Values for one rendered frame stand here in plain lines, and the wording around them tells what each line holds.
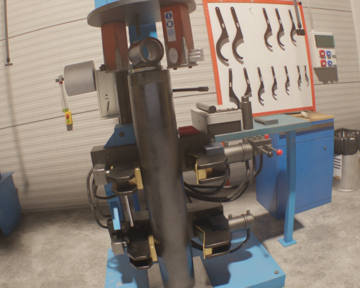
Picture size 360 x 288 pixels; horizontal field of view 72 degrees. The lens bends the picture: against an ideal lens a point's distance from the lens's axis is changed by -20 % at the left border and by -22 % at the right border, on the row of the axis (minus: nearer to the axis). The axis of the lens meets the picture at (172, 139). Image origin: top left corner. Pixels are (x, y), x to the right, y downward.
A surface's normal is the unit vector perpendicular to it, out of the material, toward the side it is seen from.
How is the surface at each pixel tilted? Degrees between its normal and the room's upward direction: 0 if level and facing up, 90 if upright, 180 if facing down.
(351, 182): 93
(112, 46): 90
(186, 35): 90
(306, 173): 90
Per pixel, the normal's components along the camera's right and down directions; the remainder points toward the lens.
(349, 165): -0.47, 0.29
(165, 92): 0.68, 0.07
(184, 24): 0.88, -0.02
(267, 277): -0.12, -0.97
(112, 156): 0.13, 0.18
